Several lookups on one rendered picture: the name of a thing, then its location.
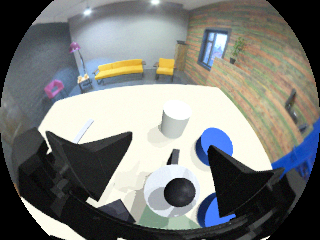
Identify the white cylinder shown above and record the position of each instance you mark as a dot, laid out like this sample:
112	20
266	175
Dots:
175	118

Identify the blue short cylinder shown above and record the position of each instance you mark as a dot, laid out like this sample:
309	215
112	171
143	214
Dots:
209	214
216	137

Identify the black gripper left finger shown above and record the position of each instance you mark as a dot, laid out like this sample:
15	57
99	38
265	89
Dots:
93	163

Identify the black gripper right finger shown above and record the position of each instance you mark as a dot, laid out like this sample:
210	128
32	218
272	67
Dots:
235	182

